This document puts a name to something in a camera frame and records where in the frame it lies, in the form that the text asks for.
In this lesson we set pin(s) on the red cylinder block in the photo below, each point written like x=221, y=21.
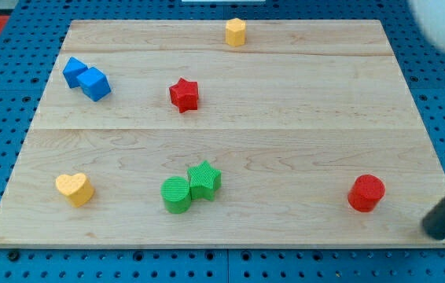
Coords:
x=366, y=192

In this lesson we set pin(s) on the blue triangle block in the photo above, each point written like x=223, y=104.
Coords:
x=72, y=70

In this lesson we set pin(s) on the yellow heart block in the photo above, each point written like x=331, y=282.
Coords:
x=77, y=188

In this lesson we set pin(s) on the green cylinder block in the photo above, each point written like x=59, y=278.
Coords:
x=176, y=195

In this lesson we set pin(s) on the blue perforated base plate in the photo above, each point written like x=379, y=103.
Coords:
x=29, y=45

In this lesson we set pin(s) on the wooden board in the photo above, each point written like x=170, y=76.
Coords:
x=291, y=119

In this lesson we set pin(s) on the blue cube block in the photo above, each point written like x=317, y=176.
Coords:
x=94, y=84

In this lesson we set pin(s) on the red star block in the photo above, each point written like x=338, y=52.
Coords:
x=184, y=95

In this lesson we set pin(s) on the yellow hexagon block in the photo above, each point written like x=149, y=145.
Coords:
x=235, y=32

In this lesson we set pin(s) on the green star block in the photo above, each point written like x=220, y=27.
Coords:
x=204, y=181

